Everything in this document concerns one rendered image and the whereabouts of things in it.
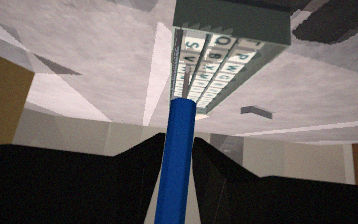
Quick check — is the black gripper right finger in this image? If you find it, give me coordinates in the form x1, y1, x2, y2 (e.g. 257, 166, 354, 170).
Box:
192, 137, 358, 224

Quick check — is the keyboard with white letter keys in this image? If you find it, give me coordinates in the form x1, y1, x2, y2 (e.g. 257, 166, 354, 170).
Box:
168, 0, 292, 115

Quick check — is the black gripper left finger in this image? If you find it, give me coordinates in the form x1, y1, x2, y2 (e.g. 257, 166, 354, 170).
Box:
0, 133, 166, 224

